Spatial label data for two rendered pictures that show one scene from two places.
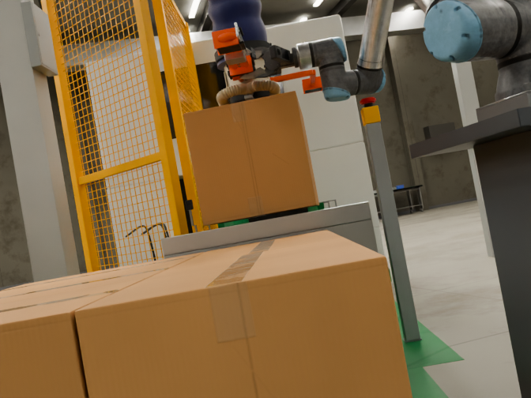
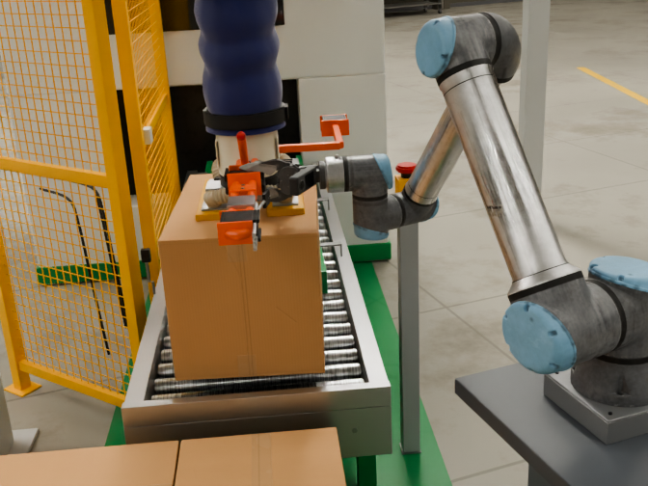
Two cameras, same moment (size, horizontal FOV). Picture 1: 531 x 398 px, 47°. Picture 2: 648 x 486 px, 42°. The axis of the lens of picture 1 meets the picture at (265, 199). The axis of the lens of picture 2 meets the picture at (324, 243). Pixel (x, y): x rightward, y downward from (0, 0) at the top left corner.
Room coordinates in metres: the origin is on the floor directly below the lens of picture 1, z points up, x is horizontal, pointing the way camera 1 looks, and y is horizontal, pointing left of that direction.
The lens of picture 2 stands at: (0.12, 0.01, 1.74)
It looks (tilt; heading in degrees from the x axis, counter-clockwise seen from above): 21 degrees down; 354
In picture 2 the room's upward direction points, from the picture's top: 3 degrees counter-clockwise
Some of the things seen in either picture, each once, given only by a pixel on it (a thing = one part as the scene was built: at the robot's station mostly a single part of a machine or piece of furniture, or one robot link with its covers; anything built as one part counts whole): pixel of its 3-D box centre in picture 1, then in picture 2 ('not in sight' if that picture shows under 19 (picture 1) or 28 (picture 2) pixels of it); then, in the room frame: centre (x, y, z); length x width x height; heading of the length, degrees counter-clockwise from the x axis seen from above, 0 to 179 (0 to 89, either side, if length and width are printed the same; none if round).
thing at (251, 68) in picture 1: (241, 68); (245, 179); (2.15, 0.00, 1.16); 0.10 x 0.08 x 0.06; 86
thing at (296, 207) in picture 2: not in sight; (284, 188); (2.39, -0.11, 1.05); 0.34 x 0.10 x 0.05; 176
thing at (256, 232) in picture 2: (246, 43); (261, 217); (1.85, -0.03, 1.15); 0.31 x 0.03 x 0.05; 176
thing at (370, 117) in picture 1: (390, 223); (408, 321); (2.59, -0.50, 0.50); 0.07 x 0.07 x 1.00; 88
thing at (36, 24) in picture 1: (39, 39); not in sight; (2.81, 0.90, 1.62); 0.20 x 0.05 x 0.30; 178
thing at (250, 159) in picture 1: (258, 164); (251, 265); (2.39, 0.00, 0.83); 0.60 x 0.40 x 0.40; 174
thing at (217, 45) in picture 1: (227, 41); (236, 227); (1.80, 0.03, 1.15); 0.08 x 0.07 x 0.05; 176
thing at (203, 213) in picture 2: not in sight; (217, 192); (2.41, 0.08, 1.05); 0.34 x 0.10 x 0.05; 176
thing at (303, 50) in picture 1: (303, 55); (333, 173); (2.14, -0.22, 1.16); 0.09 x 0.05 x 0.10; 178
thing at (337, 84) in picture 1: (337, 83); (373, 214); (2.14, -0.32, 1.04); 0.12 x 0.09 x 0.12; 114
